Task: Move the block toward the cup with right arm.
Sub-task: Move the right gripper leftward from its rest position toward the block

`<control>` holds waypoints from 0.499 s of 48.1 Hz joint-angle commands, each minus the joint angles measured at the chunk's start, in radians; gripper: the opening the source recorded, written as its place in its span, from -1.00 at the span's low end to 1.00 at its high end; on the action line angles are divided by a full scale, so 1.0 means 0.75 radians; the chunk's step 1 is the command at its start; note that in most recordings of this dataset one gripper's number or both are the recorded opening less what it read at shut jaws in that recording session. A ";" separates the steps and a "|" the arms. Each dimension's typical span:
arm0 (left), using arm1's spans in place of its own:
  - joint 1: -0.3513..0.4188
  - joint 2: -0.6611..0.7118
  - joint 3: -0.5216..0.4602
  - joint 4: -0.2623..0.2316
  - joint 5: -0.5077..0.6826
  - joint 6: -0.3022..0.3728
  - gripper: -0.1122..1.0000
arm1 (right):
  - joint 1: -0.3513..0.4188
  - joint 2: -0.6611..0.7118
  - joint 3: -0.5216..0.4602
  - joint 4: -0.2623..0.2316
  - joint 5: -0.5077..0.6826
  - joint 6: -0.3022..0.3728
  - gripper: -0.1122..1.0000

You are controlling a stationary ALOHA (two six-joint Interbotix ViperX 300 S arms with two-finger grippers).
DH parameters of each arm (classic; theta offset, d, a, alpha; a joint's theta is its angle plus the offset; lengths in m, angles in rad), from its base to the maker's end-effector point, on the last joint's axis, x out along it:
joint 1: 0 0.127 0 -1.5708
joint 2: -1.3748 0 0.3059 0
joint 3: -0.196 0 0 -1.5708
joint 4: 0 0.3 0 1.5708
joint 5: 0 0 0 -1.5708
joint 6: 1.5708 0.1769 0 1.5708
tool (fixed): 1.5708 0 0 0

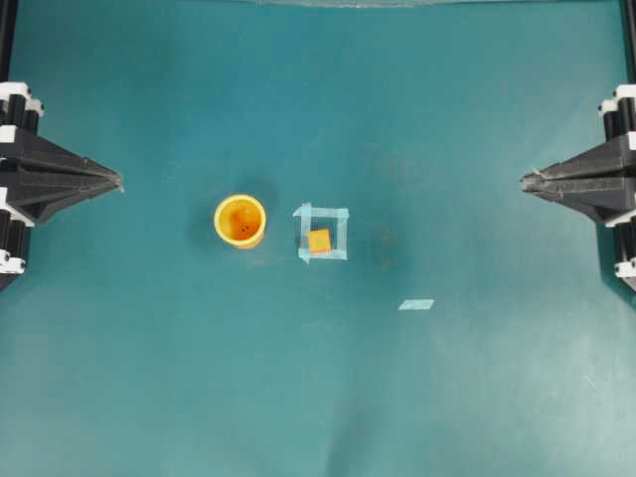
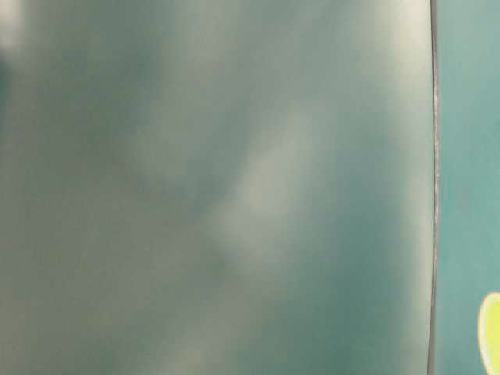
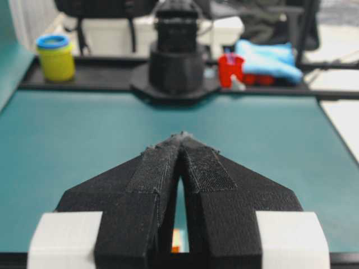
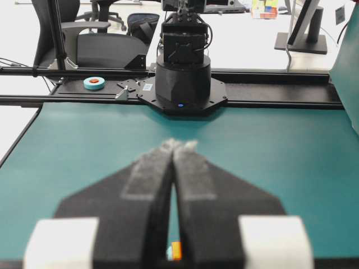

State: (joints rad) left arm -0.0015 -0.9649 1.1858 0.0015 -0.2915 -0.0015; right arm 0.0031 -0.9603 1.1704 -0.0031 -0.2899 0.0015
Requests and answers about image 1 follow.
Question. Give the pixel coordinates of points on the light blue tape strip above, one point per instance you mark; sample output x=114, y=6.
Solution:
x=416, y=305

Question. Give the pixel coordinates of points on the left black-white gripper body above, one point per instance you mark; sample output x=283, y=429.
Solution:
x=18, y=108

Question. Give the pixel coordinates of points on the light blue tape square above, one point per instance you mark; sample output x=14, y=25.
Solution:
x=313, y=218

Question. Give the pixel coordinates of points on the black right frame rail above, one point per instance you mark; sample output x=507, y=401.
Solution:
x=629, y=32

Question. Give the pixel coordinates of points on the right black-white gripper body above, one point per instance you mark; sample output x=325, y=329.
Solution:
x=618, y=114

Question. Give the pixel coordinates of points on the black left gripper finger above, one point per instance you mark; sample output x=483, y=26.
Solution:
x=54, y=195
x=29, y=150

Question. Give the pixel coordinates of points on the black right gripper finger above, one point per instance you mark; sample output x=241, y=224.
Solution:
x=615, y=156
x=603, y=200

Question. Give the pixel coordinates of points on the small orange block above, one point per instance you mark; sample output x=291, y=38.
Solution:
x=319, y=241

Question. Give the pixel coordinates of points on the black frame rail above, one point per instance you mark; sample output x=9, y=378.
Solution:
x=629, y=32
x=8, y=15

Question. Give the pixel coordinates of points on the orange plastic cup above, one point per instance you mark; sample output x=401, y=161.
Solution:
x=240, y=220

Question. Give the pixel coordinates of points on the black left frame rail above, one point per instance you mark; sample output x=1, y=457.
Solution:
x=8, y=15

